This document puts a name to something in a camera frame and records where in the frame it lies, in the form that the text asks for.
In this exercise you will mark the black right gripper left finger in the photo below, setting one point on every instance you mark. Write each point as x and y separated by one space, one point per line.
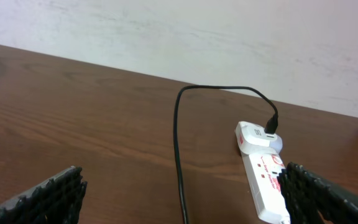
56 200

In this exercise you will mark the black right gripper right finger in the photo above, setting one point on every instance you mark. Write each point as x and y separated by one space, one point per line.
309 198

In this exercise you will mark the white charger adapter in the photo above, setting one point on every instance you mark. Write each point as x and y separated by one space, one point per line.
251 139

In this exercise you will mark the white power strip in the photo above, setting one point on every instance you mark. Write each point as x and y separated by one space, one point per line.
262 173

